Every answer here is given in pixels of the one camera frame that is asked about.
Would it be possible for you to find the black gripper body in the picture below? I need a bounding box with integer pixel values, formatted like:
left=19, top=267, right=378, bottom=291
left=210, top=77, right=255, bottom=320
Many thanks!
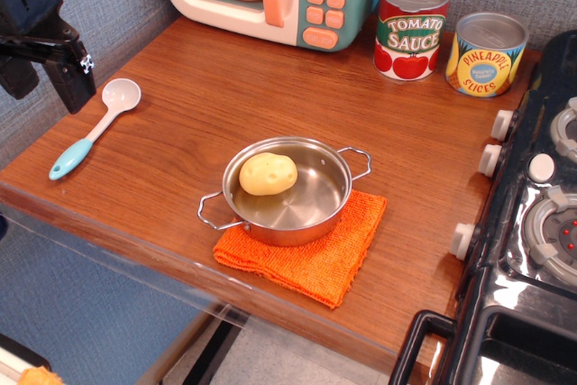
left=1, top=0, right=93, bottom=70

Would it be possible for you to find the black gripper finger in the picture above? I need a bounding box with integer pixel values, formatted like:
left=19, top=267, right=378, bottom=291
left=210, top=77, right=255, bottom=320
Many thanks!
left=43, top=58, right=96, bottom=115
left=0, top=55, right=40, bottom=100

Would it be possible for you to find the yellow toy potato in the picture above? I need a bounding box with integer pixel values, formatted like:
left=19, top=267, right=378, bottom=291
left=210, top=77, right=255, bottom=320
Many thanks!
left=239, top=152, right=298, bottom=196

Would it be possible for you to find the small steel pot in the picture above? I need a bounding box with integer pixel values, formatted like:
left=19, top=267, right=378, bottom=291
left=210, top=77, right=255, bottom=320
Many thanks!
left=197, top=136, right=372, bottom=247

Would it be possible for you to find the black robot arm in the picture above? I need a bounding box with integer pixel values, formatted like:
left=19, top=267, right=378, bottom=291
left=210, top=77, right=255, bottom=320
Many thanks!
left=1, top=0, right=96, bottom=114

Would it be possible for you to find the orange object bottom left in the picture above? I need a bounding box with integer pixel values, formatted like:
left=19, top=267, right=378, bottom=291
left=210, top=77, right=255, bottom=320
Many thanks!
left=17, top=366, right=64, bottom=385

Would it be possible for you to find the orange woven cloth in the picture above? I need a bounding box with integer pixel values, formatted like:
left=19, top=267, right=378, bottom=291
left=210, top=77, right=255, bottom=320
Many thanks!
left=213, top=190, right=387, bottom=309

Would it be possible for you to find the tomato sauce can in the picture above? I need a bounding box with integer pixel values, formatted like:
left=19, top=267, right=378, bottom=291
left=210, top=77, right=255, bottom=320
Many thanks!
left=373, top=0, right=450, bottom=81

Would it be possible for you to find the pineapple slices can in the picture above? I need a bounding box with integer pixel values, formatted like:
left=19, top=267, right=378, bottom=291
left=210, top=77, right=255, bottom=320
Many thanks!
left=445, top=12, right=529, bottom=98

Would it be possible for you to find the white stove knob lower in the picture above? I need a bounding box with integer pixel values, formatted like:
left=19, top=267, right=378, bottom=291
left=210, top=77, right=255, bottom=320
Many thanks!
left=449, top=223, right=475, bottom=261

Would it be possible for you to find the white stove knob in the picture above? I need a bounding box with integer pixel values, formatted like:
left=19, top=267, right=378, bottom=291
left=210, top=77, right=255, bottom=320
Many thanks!
left=490, top=110, right=515, bottom=142
left=478, top=144, right=502, bottom=178
left=449, top=223, right=475, bottom=261

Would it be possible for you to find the white stove knob middle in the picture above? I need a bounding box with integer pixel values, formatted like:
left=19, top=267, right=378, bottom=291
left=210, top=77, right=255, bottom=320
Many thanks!
left=478, top=144, right=502, bottom=178

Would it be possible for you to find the white stove knob upper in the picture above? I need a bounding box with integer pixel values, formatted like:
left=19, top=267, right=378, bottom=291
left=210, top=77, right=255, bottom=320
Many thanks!
left=490, top=110, right=515, bottom=142

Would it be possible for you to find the black toy stove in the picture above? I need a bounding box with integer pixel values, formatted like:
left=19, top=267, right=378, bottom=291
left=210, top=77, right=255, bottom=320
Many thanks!
left=389, top=31, right=576, bottom=384

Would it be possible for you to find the white spoon teal handle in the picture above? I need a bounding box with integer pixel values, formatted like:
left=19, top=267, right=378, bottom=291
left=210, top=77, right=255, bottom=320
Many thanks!
left=49, top=78, right=142, bottom=180

